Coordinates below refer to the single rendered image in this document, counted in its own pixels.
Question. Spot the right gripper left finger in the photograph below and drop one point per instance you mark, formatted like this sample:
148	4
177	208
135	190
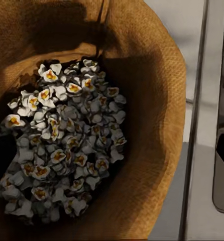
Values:
8	149

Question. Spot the burner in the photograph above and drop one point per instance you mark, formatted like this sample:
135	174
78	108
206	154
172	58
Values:
203	218

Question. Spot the popcorn bag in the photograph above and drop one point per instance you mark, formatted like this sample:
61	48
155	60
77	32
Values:
140	57

